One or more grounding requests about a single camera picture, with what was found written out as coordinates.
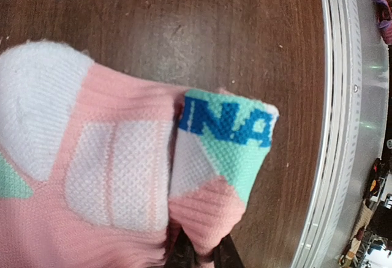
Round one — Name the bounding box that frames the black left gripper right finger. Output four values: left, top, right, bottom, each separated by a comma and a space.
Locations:
213, 234, 242, 268

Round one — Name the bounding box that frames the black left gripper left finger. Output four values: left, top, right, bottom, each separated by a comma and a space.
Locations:
165, 228, 198, 268

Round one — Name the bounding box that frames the pink mint patterned sock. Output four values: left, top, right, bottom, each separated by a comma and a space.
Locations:
1, 41, 279, 267

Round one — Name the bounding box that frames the aluminium table edge rail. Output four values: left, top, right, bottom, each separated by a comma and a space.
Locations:
292, 0, 389, 267

